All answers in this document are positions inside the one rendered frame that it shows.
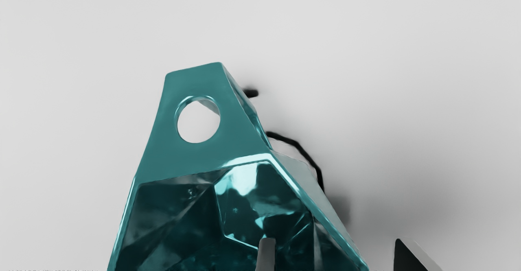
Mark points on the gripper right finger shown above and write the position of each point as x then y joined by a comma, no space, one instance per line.
409,258

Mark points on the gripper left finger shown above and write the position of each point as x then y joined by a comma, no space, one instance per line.
265,256

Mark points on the teal faceted mug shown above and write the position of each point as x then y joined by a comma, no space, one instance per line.
228,140

